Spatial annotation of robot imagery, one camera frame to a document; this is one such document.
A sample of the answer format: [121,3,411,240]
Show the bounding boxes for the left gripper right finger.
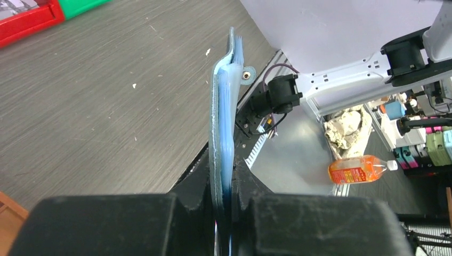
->
[231,164,413,255]

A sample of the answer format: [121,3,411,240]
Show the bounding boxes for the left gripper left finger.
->
[9,149,215,255]

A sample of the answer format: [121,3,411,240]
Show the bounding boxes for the blue card holder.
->
[208,27,256,255]

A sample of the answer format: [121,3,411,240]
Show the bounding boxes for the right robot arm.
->
[243,1,451,115]

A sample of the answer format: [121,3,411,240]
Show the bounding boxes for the white cards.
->
[0,0,39,20]

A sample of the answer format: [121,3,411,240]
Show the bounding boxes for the orange drink bottle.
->
[328,155,398,185]

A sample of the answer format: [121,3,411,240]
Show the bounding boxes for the crumpled white cloth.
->
[324,105,372,159]

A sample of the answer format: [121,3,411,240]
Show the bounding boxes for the wooden compartment tray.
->
[1,192,29,255]

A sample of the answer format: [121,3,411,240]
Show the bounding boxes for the green plastic bin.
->
[58,0,110,19]

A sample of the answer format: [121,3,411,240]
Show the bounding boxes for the red plastic bin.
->
[1,0,65,48]

